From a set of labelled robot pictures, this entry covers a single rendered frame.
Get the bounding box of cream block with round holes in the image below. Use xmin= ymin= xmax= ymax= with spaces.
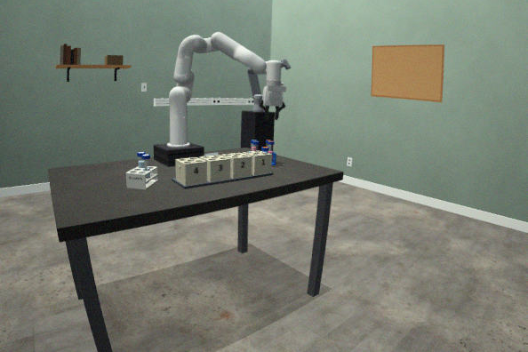
xmin=175 ymin=157 xmax=207 ymax=186
xmin=242 ymin=151 xmax=272 ymax=175
xmin=222 ymin=153 xmax=252 ymax=179
xmin=199 ymin=155 xmax=230 ymax=182

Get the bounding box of white tube rack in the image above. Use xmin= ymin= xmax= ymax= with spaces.
xmin=126 ymin=166 xmax=158 ymax=189

